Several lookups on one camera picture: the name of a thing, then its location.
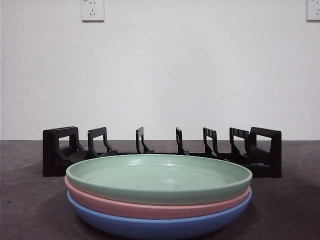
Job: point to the green round plate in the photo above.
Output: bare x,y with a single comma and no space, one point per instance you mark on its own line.
157,180

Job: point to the pink round plate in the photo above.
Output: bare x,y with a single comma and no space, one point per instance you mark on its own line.
155,210

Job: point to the blue round plate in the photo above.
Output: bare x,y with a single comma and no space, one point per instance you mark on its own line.
160,227

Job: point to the white wall socket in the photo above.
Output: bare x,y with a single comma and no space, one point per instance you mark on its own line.
93,11
313,10

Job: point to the black plastic dish rack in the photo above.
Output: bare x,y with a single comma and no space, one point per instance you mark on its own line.
50,150

